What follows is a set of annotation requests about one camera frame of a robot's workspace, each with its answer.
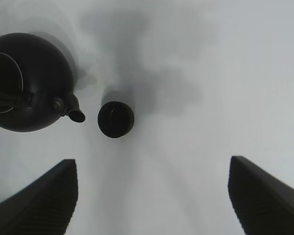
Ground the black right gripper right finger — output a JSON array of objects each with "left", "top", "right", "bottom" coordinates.
[{"left": 227, "top": 156, "right": 294, "bottom": 235}]

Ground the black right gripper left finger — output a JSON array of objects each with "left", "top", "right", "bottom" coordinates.
[{"left": 0, "top": 159, "right": 78, "bottom": 235}]

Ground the black cast iron teapot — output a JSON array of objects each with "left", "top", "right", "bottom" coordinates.
[{"left": 0, "top": 33, "right": 86, "bottom": 132}]

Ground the black teacup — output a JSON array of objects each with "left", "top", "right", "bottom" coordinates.
[{"left": 98, "top": 101, "right": 135, "bottom": 139}]

